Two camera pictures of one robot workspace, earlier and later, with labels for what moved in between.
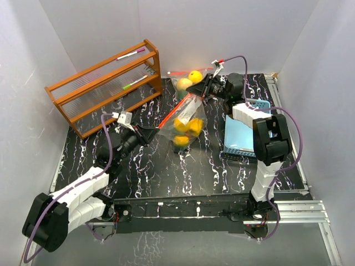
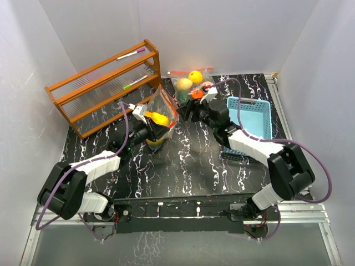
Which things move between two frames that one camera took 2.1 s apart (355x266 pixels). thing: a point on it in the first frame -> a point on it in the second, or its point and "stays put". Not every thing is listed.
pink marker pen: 137,51 stays put
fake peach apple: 183,83 stays put
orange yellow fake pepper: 181,141 -> 155,145
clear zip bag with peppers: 186,123 -> 161,108
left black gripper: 144,135 -> 157,131
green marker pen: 129,85 stays put
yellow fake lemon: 195,76 stays put
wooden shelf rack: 96,97 stays put
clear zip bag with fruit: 181,80 stays put
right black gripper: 203,87 -> 193,106
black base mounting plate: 219,214 stays put
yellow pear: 195,126 -> 157,118
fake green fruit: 181,94 stays put
